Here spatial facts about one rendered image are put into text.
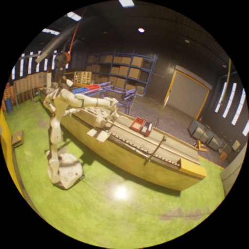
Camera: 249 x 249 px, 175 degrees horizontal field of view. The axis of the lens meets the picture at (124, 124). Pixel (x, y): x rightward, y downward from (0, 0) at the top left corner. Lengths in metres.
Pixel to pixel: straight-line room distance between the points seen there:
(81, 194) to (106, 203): 0.46
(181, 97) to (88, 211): 11.90
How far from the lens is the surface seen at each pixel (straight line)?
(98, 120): 1.26
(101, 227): 1.74
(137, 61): 10.59
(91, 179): 1.74
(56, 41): 8.40
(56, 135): 0.92
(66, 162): 1.63
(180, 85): 11.40
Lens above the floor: 1.66
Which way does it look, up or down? 33 degrees down
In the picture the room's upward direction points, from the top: 16 degrees clockwise
